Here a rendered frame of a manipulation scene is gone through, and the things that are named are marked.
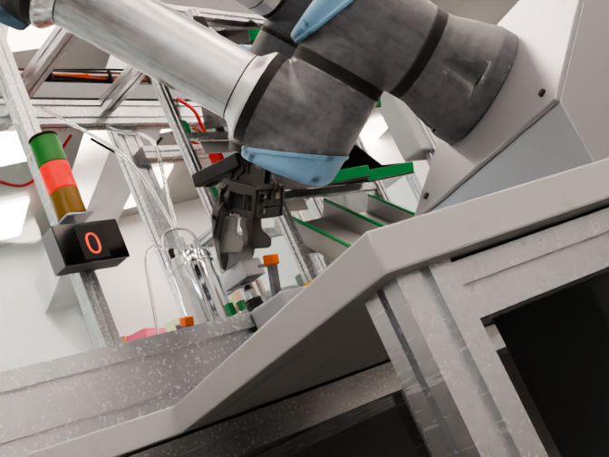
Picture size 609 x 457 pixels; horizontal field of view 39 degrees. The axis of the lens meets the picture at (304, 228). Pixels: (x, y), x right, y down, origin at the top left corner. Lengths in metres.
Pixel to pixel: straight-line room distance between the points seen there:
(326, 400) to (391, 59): 0.43
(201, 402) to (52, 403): 0.19
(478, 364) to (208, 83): 0.57
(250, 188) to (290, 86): 0.38
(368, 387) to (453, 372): 0.63
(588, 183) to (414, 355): 0.19
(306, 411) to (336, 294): 0.52
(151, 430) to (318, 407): 0.26
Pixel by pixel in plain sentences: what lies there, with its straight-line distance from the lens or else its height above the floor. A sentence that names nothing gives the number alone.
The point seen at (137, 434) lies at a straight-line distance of 0.89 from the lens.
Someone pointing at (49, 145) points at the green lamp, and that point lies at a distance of 1.48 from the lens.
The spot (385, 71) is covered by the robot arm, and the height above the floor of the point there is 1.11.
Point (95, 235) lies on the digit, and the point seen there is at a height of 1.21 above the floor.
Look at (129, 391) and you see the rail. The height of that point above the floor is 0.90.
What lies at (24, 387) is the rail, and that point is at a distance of 0.95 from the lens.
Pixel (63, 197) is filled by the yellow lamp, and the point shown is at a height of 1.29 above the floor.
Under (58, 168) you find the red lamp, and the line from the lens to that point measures 1.46.
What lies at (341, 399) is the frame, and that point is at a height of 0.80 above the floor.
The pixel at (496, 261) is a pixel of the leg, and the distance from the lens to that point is 0.58.
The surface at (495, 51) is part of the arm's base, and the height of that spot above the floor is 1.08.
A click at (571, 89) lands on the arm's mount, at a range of 0.85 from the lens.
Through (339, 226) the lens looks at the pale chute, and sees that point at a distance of 1.73.
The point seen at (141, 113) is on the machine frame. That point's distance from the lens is 3.01.
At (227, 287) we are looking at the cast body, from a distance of 1.42.
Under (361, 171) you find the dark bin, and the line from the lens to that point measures 1.63.
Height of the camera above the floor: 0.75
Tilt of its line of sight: 14 degrees up
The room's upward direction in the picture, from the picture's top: 24 degrees counter-clockwise
